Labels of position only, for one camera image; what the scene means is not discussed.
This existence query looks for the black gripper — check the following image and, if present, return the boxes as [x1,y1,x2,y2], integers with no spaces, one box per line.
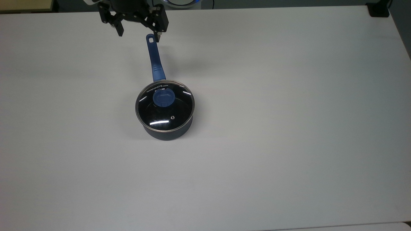
[98,0,169,42]

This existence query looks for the glass lid with blue knob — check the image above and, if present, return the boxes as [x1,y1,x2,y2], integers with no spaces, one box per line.
[135,80,195,133]

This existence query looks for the beige wooden board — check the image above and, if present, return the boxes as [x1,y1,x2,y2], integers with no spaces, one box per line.
[0,0,54,13]

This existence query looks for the black table clamp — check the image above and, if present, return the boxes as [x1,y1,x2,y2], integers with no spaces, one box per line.
[366,1,391,18]

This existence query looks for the dark saucepan with blue handle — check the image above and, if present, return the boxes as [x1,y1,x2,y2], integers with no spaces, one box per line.
[136,34,195,141]

